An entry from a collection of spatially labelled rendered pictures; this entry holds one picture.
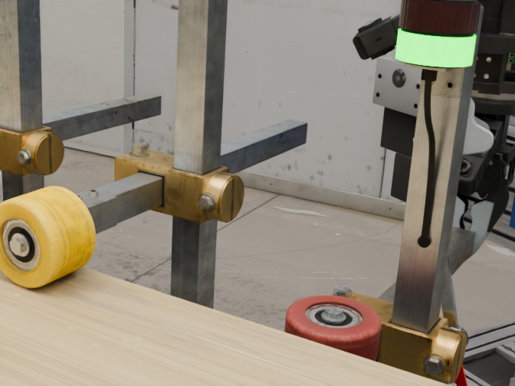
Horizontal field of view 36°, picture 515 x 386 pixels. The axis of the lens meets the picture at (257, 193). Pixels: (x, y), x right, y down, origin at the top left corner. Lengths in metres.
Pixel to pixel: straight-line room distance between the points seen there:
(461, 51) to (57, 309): 0.38
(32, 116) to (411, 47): 0.50
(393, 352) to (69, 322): 0.30
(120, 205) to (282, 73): 3.01
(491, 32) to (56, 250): 0.44
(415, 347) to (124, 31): 3.56
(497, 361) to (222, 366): 1.59
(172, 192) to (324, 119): 2.90
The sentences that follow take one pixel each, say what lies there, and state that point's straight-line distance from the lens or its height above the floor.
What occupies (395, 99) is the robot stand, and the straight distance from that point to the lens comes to 1.52.
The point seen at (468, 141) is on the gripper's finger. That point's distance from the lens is 0.81.
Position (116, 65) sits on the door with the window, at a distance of 4.25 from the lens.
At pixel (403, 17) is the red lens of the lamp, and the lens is 0.64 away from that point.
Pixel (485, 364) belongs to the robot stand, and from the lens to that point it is 2.12.
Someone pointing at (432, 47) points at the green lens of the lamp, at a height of 1.13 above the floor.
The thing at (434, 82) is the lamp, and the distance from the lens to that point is 0.68.
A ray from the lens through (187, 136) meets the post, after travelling 0.81.
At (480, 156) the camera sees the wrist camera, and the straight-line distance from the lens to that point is 0.97.
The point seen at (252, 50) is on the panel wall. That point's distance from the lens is 3.81.
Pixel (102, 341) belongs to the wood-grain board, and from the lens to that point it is 0.64.
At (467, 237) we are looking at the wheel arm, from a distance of 1.03.
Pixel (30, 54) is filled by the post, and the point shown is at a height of 1.06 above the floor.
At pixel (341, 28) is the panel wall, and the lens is 3.62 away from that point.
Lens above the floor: 1.21
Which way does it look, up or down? 18 degrees down
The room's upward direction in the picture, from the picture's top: 4 degrees clockwise
